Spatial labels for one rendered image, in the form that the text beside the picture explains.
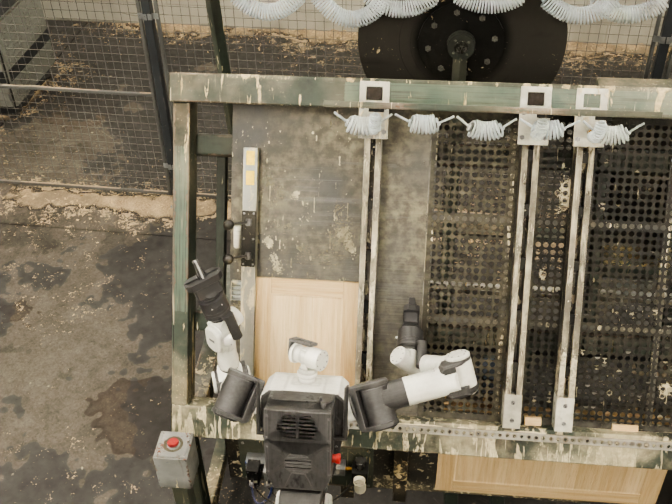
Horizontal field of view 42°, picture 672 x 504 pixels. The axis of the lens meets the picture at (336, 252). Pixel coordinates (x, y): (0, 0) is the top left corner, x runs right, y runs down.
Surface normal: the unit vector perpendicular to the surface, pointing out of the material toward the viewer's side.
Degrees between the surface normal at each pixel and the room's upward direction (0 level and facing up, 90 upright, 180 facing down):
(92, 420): 0
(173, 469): 90
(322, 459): 82
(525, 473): 90
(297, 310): 60
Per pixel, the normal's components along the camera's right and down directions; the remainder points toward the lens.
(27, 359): -0.02, -0.77
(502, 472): -0.10, 0.63
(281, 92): -0.10, 0.16
